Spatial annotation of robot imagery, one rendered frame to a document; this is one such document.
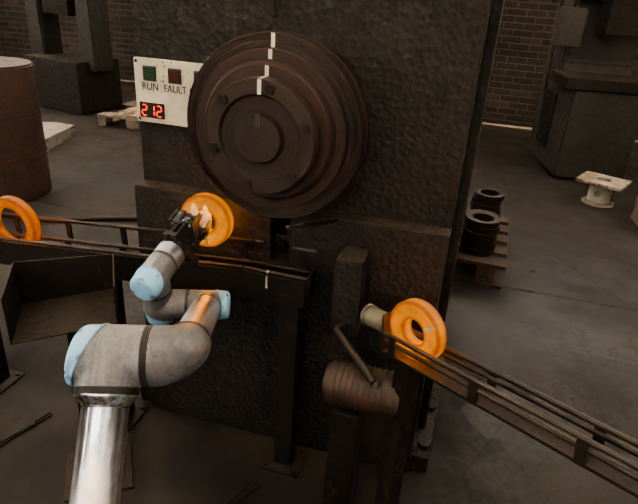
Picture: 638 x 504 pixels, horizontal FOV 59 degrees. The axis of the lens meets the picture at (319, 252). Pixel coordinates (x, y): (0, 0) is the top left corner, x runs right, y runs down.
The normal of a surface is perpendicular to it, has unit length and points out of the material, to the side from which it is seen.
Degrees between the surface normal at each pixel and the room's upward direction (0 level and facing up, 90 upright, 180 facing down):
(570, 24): 90
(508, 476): 0
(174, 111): 90
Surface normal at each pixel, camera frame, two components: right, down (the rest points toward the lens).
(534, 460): 0.06, -0.90
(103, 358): 0.08, -0.28
